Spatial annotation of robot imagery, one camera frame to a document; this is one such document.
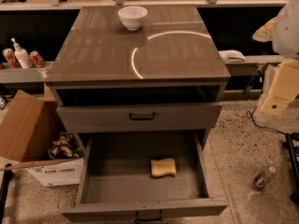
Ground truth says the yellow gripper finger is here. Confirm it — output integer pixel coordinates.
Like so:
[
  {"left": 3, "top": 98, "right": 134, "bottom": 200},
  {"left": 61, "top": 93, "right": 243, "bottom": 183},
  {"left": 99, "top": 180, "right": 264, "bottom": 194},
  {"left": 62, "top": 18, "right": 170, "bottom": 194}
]
[
  {"left": 260, "top": 59, "right": 299, "bottom": 116},
  {"left": 252, "top": 17, "right": 277, "bottom": 43}
]

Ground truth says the yellow sponge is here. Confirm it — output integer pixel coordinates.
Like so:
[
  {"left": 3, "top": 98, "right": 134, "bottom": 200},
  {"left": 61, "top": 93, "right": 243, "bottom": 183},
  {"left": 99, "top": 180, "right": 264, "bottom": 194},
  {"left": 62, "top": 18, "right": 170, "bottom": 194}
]
[{"left": 150, "top": 158, "right": 177, "bottom": 177}]

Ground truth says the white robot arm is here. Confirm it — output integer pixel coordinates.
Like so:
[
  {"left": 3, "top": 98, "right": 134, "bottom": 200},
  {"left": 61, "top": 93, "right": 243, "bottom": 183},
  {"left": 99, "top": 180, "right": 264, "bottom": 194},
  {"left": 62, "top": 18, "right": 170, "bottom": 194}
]
[{"left": 252, "top": 0, "right": 299, "bottom": 117}]

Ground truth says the closed grey middle drawer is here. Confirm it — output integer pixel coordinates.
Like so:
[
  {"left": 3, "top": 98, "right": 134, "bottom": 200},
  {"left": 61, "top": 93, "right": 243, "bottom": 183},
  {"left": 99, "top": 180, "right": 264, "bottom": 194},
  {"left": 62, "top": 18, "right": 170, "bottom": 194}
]
[{"left": 57, "top": 102, "right": 222, "bottom": 133}]

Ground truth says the grey drawer cabinet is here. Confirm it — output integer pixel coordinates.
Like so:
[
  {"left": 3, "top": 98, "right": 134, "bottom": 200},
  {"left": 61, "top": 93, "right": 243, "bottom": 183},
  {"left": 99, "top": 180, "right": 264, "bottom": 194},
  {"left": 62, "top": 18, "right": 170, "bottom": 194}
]
[{"left": 45, "top": 4, "right": 232, "bottom": 135}]

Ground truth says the open grey lower drawer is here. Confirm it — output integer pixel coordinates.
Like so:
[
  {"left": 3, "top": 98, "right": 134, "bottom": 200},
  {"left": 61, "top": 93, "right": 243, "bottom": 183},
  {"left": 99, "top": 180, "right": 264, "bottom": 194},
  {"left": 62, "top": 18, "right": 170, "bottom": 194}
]
[{"left": 63, "top": 131, "right": 227, "bottom": 222}]

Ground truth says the folded white cloth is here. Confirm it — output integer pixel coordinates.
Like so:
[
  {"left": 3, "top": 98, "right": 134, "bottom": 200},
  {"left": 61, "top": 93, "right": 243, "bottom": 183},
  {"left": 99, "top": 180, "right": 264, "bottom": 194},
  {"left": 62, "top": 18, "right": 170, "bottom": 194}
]
[{"left": 219, "top": 49, "right": 246, "bottom": 63}]

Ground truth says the clear plastic bottle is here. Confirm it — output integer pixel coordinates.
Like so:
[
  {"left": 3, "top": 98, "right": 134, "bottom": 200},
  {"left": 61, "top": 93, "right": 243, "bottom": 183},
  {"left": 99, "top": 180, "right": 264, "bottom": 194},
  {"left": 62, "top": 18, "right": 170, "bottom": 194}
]
[{"left": 253, "top": 166, "right": 277, "bottom": 189}]

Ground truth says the white ceramic bowl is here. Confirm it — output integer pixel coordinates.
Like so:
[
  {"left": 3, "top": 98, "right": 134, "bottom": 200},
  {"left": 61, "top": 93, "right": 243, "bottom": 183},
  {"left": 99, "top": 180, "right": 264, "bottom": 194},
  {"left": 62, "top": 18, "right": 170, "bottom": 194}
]
[{"left": 118, "top": 6, "right": 149, "bottom": 31}]

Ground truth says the snack bag in box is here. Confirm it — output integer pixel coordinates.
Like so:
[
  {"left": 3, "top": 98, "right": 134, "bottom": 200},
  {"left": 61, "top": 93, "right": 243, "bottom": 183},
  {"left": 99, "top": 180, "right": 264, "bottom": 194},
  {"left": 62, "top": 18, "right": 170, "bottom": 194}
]
[{"left": 47, "top": 133, "right": 83, "bottom": 160}]

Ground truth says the red soda can right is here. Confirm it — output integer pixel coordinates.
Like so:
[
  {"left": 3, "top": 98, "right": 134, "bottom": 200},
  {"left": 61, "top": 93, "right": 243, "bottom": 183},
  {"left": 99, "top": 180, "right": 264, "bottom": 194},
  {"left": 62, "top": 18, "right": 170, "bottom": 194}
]
[{"left": 29, "top": 50, "right": 46, "bottom": 68}]

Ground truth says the red soda can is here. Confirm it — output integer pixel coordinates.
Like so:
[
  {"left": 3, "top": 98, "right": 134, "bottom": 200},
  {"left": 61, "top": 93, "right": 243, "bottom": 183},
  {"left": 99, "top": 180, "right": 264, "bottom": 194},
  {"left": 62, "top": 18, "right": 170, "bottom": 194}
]
[
  {"left": 2, "top": 49, "right": 20, "bottom": 68},
  {"left": 29, "top": 50, "right": 46, "bottom": 68}
]

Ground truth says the white printed cardboard box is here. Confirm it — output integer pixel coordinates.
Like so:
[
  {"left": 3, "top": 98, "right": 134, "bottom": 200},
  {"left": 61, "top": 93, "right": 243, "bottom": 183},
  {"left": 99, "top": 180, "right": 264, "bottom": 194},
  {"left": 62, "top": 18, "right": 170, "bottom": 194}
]
[{"left": 26, "top": 158, "right": 83, "bottom": 187}]

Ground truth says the white pump bottle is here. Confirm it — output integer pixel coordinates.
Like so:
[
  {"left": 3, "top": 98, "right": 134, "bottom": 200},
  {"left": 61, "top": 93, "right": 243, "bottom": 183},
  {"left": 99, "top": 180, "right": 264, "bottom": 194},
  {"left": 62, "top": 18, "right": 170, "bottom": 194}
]
[{"left": 11, "top": 38, "right": 33, "bottom": 69}]

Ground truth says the brown cardboard box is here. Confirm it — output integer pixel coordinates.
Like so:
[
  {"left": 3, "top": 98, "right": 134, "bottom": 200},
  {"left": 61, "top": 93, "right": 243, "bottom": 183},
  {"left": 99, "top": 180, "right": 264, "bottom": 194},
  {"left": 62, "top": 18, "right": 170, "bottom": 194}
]
[{"left": 0, "top": 90, "right": 75, "bottom": 171}]

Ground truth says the red soda can left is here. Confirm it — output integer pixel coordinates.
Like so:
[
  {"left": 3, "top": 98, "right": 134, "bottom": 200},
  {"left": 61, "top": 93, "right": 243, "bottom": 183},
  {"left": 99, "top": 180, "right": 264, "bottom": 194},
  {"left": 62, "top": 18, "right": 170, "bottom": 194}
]
[{"left": 2, "top": 49, "right": 20, "bottom": 68}]

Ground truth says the black power cable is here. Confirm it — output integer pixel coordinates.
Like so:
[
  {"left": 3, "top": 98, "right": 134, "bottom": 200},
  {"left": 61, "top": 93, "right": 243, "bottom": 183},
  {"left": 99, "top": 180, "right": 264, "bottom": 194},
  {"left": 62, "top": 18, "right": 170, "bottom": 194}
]
[{"left": 246, "top": 106, "right": 291, "bottom": 136}]

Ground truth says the black drawer handle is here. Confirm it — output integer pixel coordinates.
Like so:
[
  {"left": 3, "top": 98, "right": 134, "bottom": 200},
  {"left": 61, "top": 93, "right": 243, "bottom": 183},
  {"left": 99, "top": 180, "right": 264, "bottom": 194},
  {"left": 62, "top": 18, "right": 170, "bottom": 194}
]
[
  {"left": 129, "top": 112, "right": 156, "bottom": 121},
  {"left": 134, "top": 210, "right": 164, "bottom": 224}
]

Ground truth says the black lower drawer handle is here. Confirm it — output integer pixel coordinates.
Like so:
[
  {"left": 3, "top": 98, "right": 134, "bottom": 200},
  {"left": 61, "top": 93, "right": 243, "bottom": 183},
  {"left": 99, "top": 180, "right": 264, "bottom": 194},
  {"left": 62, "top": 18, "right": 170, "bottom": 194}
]
[{"left": 134, "top": 210, "right": 164, "bottom": 224}]

